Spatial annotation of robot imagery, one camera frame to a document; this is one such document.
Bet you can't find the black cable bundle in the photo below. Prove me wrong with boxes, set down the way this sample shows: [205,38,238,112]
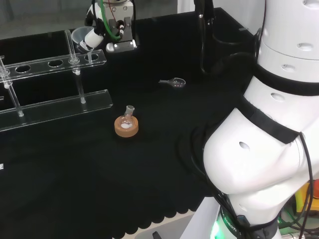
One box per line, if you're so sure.
[193,0,261,76]

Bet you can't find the brown cork ring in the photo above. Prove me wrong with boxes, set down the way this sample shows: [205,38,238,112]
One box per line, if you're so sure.
[114,116,140,137]

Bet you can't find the small round-bottom glass flask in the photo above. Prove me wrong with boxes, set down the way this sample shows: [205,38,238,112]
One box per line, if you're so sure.
[118,105,136,129]

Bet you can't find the green cable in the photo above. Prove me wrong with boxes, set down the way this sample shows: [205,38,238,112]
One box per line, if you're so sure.
[100,0,123,40]

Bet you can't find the clear plastic funnel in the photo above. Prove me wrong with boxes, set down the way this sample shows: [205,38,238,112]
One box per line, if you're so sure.
[71,27,95,64]

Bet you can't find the clear glass weighing funnel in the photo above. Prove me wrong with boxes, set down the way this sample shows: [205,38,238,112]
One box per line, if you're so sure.
[158,77,186,89]

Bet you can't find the clear acrylic funnel stand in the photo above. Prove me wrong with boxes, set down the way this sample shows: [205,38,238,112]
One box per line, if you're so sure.
[0,29,114,132]

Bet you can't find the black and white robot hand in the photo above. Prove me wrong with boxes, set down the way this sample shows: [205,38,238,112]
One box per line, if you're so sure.
[77,0,139,54]

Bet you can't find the black bench cloth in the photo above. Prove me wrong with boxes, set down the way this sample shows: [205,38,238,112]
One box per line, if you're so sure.
[0,6,260,239]

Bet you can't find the pale board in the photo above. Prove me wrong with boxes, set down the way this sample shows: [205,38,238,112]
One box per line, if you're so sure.
[112,208,198,239]

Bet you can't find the yellow stop button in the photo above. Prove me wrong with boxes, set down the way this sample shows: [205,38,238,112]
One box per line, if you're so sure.
[295,178,319,216]

